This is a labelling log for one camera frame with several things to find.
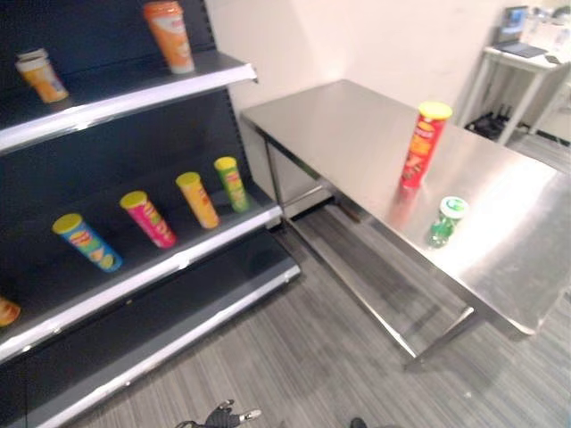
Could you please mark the dark metal shelf board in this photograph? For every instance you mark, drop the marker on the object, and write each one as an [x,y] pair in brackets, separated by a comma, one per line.
[147,272]
[187,321]
[134,96]

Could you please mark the black items under side table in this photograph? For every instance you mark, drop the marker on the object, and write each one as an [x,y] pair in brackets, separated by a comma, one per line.
[488,122]

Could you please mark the red chips can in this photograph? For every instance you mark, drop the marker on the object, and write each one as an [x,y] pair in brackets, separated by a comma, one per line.
[421,147]

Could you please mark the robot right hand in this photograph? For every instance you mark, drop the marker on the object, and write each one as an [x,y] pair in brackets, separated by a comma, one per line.
[358,422]

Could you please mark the stainless steel table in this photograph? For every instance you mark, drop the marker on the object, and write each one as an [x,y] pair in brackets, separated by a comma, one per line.
[348,134]

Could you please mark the dark metal shelving unit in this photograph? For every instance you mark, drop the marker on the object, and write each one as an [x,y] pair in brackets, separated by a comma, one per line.
[111,147]

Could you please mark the yellow chips can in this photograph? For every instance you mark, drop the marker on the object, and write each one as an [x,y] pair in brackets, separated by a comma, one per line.
[198,203]

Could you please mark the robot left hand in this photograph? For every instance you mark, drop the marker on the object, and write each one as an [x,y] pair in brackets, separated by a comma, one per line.
[223,417]

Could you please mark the clear plastic containers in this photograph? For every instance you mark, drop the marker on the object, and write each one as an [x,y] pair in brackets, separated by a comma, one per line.
[553,29]

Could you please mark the open laptop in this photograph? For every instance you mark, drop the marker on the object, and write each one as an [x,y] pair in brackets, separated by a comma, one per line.
[513,31]

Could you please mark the orange and white snack cup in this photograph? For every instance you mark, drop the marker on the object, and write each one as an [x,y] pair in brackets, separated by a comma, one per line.
[44,80]

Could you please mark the green chips can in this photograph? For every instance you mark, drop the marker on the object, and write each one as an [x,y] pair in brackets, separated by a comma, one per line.
[232,185]

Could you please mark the tall orange snack cup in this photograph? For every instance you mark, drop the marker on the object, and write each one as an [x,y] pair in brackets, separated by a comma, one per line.
[171,40]

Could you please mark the orange snack package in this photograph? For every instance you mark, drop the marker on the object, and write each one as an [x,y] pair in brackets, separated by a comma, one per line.
[8,312]

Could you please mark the blue chips can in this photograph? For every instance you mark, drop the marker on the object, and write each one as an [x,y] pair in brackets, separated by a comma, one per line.
[89,245]

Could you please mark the pink chips can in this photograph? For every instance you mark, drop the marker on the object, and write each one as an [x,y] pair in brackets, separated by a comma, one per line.
[149,220]

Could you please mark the white side table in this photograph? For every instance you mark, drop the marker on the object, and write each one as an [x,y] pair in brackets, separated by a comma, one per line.
[522,67]

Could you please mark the green bottle with white cap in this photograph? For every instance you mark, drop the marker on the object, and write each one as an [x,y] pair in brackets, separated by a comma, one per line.
[446,223]

